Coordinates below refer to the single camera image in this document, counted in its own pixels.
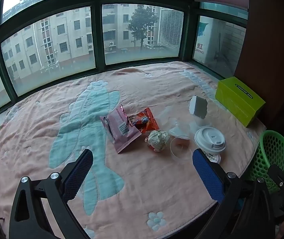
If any white louvred outdoor unit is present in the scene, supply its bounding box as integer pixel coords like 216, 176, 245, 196
158, 9, 183, 48

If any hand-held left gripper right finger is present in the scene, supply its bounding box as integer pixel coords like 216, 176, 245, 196
192, 148, 279, 239

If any pink printed blanket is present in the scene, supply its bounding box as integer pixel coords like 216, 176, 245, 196
0, 61, 267, 239

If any paper ball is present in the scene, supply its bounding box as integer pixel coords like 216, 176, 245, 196
144, 130, 170, 152

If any green mesh basket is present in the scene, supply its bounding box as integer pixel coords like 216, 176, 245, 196
246, 130, 284, 195

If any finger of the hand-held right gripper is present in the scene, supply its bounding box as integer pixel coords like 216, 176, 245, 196
267, 164, 284, 197

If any white printed appliance carton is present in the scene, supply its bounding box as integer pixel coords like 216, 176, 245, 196
194, 16, 223, 64

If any lime green box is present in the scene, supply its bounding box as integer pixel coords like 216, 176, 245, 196
215, 77, 266, 127

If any orange snack packet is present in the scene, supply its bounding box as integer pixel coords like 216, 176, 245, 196
127, 108, 160, 131

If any white cup lid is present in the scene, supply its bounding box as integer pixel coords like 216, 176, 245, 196
194, 126, 227, 163

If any tree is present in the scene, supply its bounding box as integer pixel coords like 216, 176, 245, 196
127, 5, 159, 49

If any green window frame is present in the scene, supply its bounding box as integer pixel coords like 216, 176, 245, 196
0, 0, 248, 127

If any clear plastic cup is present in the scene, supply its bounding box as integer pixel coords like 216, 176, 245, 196
169, 136, 193, 160

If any beige apartment building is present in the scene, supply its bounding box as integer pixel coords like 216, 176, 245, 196
0, 4, 161, 102

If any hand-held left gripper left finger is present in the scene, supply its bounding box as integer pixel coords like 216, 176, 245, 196
9, 149, 94, 239

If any pink snack packet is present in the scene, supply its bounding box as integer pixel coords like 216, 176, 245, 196
100, 105, 142, 154

